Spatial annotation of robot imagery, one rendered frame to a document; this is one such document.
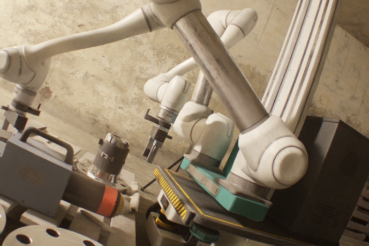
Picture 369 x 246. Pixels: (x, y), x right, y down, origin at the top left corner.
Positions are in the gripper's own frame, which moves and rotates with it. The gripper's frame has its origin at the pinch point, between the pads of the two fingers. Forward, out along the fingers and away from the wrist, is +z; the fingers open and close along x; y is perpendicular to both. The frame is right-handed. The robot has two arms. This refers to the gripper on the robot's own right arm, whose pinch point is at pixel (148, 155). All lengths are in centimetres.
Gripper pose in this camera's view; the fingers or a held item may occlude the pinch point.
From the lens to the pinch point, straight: 136.5
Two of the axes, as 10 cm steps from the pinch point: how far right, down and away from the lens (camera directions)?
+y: 8.7, 4.3, 2.3
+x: -2.5, -0.2, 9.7
